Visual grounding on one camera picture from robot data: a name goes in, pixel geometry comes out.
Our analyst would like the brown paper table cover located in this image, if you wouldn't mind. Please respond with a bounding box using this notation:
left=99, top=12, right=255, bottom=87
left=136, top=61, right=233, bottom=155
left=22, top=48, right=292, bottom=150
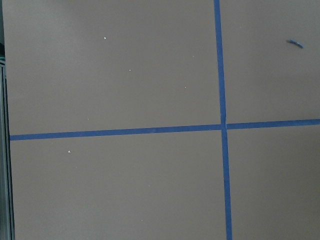
left=2, top=0, right=320, bottom=240

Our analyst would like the blue tape scrap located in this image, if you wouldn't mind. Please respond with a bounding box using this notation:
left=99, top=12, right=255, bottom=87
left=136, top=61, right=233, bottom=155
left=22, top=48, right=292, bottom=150
left=287, top=39, right=304, bottom=49

